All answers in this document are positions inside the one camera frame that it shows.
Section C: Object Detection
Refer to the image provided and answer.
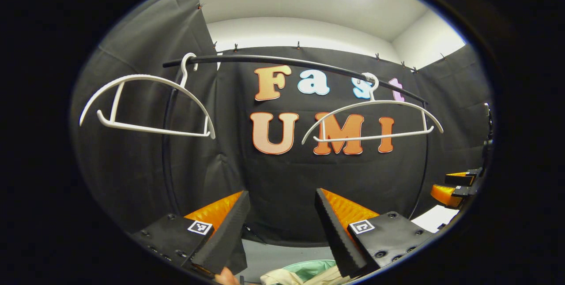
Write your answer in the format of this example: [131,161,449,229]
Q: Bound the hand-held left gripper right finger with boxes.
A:
[314,188,437,279]

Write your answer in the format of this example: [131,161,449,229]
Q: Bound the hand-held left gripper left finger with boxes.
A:
[132,190,251,277]

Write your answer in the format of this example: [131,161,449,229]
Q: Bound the green laundry hamper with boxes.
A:
[282,259,338,282]

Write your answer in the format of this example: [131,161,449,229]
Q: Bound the cream collared shirt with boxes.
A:
[260,264,351,285]

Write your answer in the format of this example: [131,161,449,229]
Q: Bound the white plastic hanger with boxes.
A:
[79,52,217,140]
[301,72,444,145]

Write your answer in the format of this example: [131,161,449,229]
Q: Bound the black backdrop cloth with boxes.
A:
[71,0,493,248]

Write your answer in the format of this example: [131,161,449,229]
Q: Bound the black clothes rail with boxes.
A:
[162,54,429,220]

